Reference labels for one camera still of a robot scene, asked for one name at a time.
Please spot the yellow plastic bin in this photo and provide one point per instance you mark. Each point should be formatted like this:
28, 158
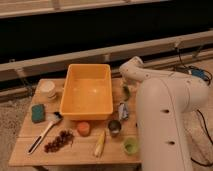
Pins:
87, 93

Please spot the yellow corn cob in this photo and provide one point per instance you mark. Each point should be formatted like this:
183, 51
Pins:
100, 144

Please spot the green pepper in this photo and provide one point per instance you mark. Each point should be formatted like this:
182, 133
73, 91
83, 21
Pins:
126, 93

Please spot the wooden table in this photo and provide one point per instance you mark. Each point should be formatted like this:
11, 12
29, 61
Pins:
81, 151

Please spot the white dish brush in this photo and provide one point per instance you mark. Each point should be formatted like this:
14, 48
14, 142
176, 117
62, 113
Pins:
57, 117

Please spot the metal cup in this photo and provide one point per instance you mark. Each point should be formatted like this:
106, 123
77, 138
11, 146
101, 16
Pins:
114, 127

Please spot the green sponge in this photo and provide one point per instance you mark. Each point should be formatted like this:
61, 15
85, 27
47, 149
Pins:
38, 113

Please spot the bunch of purple grapes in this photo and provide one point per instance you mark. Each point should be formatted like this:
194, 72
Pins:
65, 137

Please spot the green plastic cup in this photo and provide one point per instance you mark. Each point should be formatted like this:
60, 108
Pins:
130, 146

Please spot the cream stacked bowls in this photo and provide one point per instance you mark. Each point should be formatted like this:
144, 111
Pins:
47, 90

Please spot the blue device on floor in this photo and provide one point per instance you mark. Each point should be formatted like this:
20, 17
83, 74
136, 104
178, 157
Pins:
195, 72

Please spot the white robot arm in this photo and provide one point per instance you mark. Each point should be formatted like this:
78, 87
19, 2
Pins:
162, 97

